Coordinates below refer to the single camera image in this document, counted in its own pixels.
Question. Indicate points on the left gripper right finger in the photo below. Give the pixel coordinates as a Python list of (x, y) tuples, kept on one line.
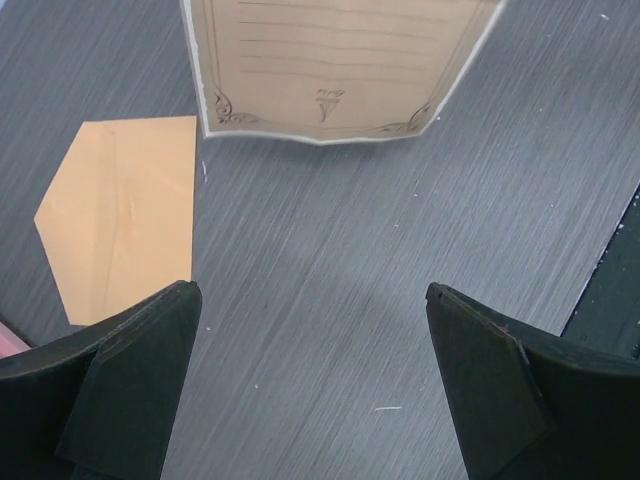
[(527, 404)]

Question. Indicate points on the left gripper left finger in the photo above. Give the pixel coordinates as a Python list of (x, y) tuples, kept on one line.
[(101, 403)]

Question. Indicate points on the orange paper envelope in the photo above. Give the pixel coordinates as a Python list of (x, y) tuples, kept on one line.
[(116, 222)]

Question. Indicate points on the beige letter paper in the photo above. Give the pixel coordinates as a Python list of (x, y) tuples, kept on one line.
[(330, 72)]

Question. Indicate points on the pink tiered wooden shelf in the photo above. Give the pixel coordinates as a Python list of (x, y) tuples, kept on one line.
[(10, 343)]

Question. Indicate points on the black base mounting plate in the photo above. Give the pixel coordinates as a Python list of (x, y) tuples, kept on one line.
[(606, 317)]

